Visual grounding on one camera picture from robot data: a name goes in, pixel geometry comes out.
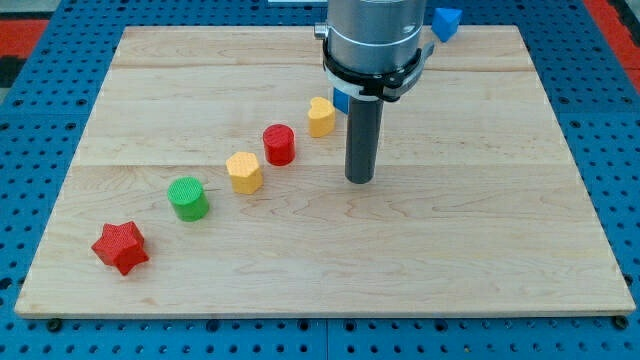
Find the red star block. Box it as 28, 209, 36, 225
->
91, 221, 149, 276

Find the green cylinder block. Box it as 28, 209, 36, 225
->
167, 177, 210, 222

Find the blue cube block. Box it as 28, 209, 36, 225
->
332, 88, 349, 114

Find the blue triangle block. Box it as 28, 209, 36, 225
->
431, 8, 463, 42

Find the red cylinder block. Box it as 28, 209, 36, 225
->
262, 124, 296, 166

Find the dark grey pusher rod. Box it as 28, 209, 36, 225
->
345, 97, 384, 184

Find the yellow hexagon block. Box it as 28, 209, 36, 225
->
226, 152, 263, 195

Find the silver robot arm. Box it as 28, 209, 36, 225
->
314, 0, 427, 74

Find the black cable clamp ring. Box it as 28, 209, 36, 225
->
321, 38, 435, 104

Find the wooden board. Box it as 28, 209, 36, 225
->
15, 26, 636, 319

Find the yellow heart block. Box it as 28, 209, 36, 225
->
307, 97, 335, 138

